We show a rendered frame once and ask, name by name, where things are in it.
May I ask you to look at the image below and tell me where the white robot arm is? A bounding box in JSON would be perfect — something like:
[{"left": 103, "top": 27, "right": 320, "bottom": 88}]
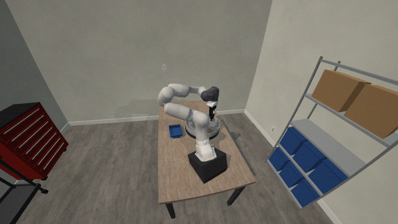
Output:
[{"left": 157, "top": 84, "right": 219, "bottom": 161}]

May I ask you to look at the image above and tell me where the blue crate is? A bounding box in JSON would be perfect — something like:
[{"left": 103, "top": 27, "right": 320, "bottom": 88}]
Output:
[{"left": 169, "top": 124, "right": 183, "bottom": 139}]

